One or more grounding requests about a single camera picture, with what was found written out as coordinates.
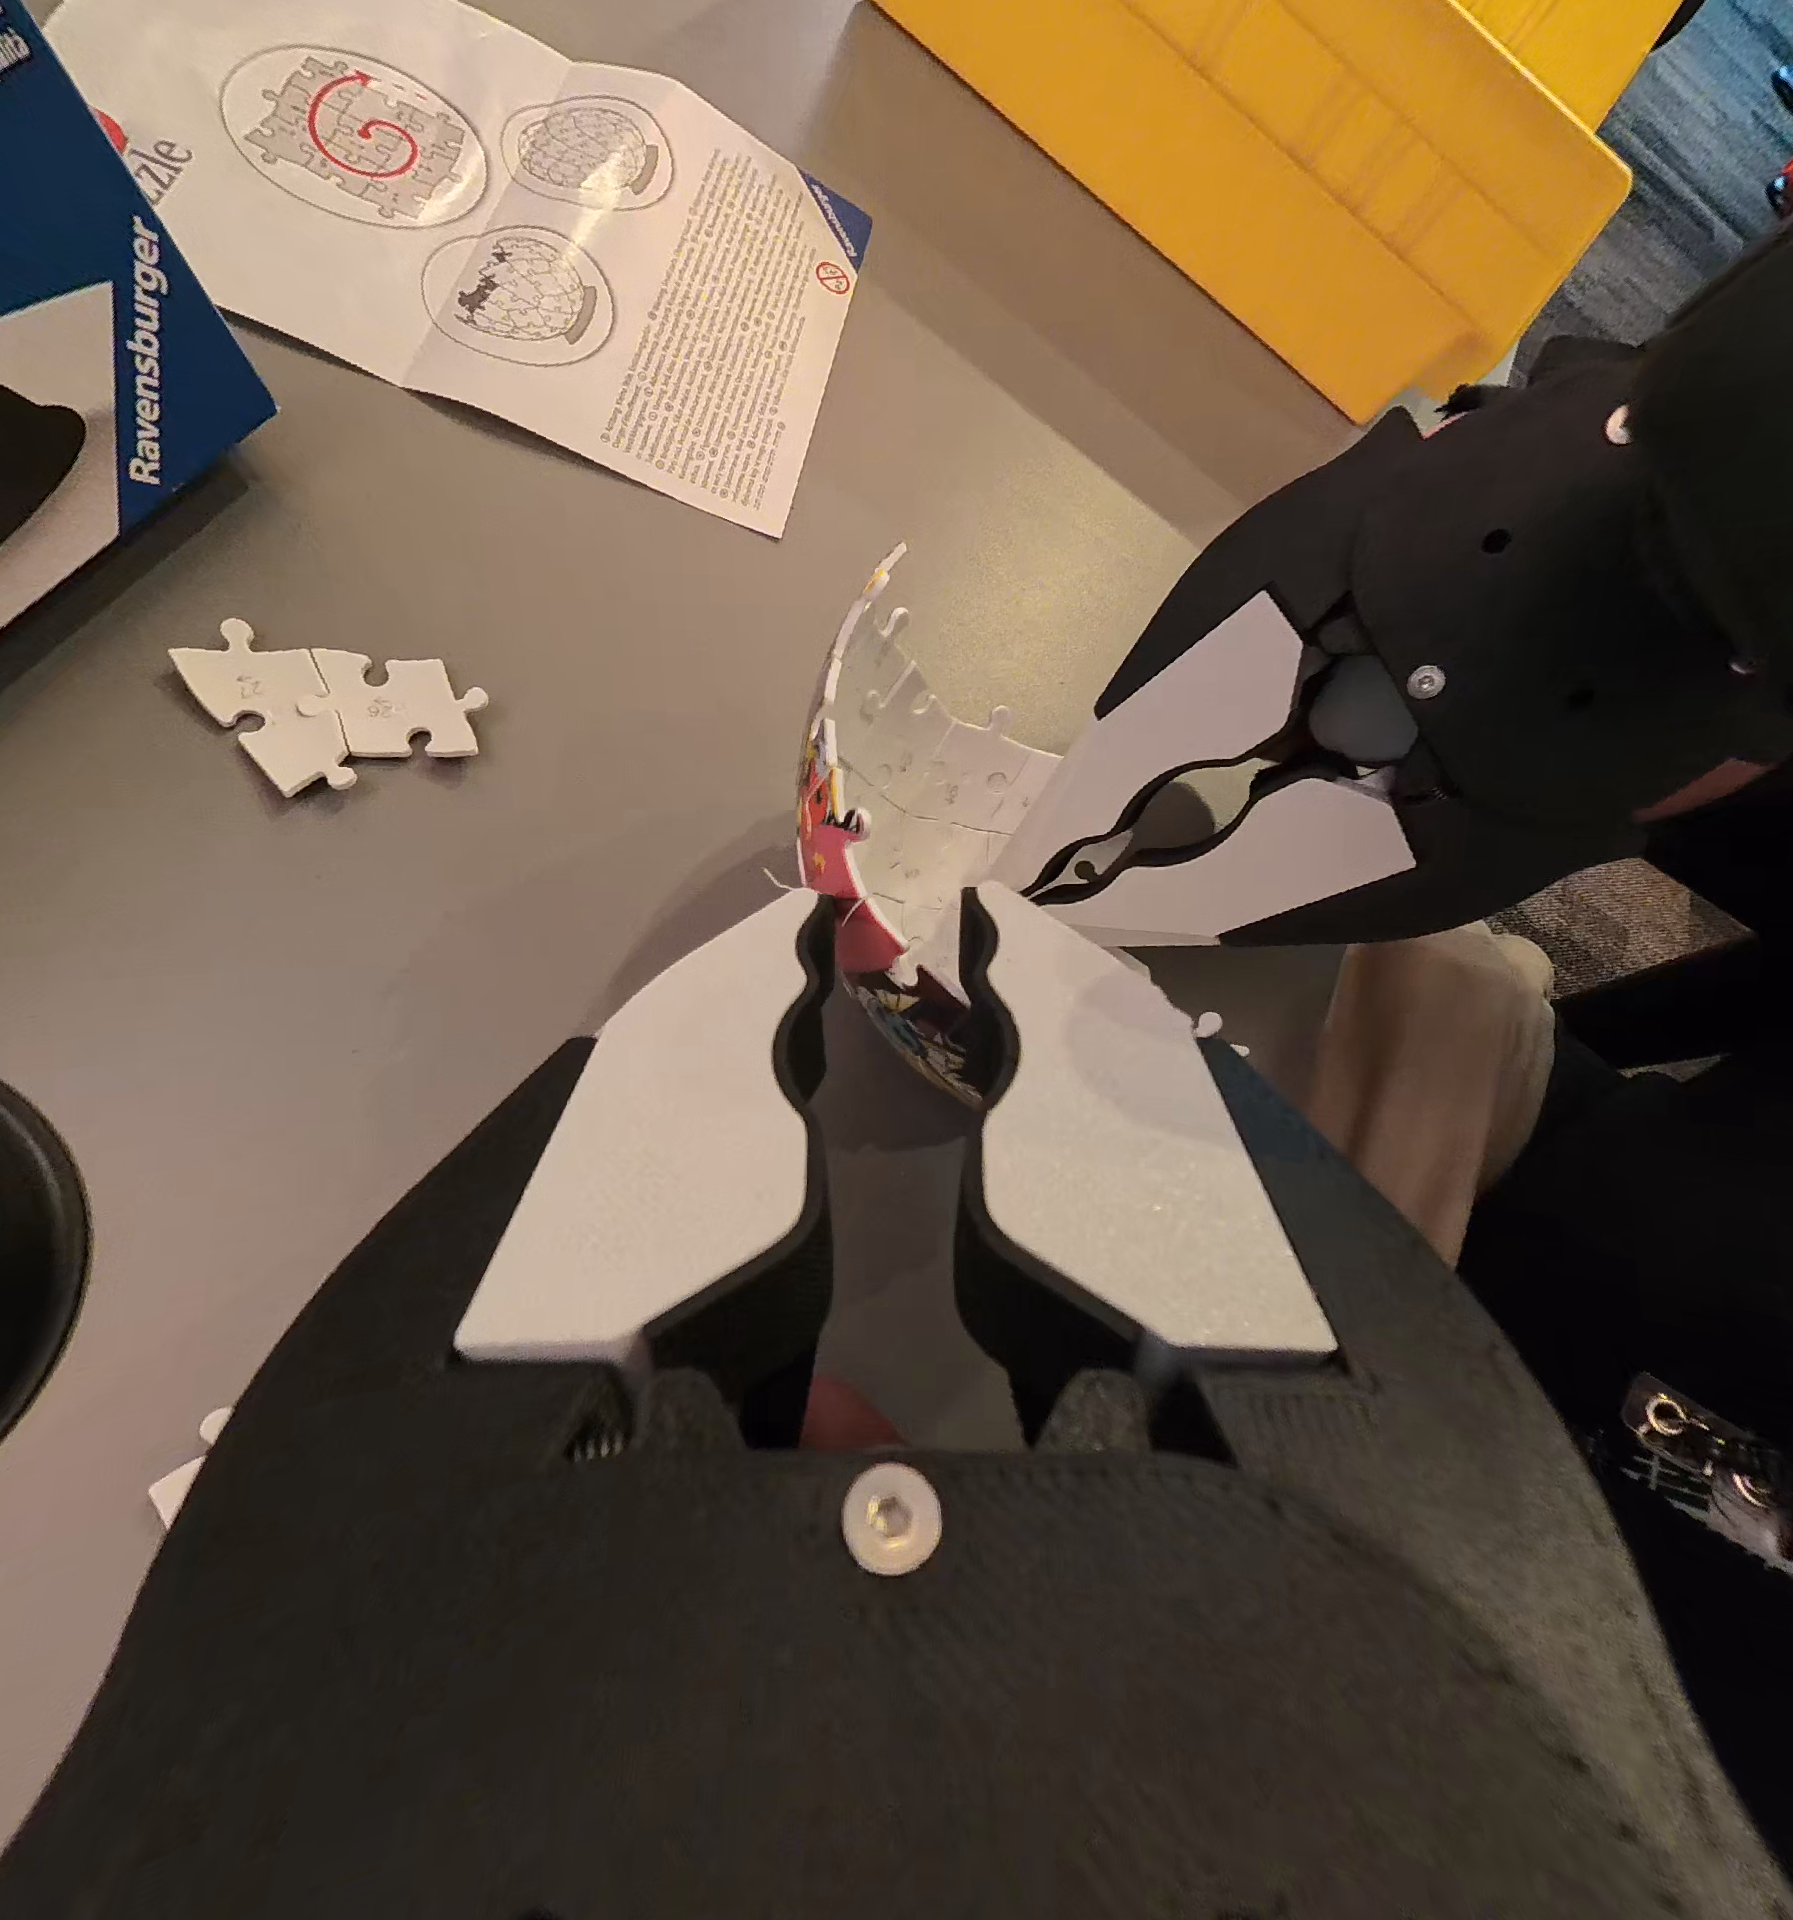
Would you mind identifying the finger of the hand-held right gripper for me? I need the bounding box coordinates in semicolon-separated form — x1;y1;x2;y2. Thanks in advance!
1039;768;1424;951
1015;587;1314;899

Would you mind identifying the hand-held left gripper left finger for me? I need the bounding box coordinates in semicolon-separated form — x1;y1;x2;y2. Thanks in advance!
451;883;838;1450

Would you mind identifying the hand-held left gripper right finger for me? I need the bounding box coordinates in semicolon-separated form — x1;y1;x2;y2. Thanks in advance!
958;882;1341;1450

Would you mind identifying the partly built puzzle ball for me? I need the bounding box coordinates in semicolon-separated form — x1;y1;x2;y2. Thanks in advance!
790;541;1230;1116

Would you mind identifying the small joined puzzle piece cluster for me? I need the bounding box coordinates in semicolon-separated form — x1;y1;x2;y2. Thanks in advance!
167;616;492;802

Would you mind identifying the white puzzle piece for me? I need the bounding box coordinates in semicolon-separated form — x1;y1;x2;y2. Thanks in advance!
149;1404;242;1529

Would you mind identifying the black round ball stand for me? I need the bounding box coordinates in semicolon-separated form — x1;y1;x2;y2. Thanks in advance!
0;1048;95;1507

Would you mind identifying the blue puzzle box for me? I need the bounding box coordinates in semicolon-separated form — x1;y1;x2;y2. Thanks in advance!
0;0;279;687

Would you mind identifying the yellow plastic bin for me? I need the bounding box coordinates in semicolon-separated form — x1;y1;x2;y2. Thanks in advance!
870;0;1689;426

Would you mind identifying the person's black clothing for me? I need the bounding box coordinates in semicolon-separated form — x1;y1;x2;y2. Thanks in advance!
1455;720;1793;1920

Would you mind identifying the metal key clip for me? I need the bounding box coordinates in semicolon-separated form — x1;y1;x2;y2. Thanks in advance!
1611;1369;1793;1619

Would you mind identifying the white instruction leaflet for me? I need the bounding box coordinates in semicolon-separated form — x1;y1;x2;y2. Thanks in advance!
45;0;880;540

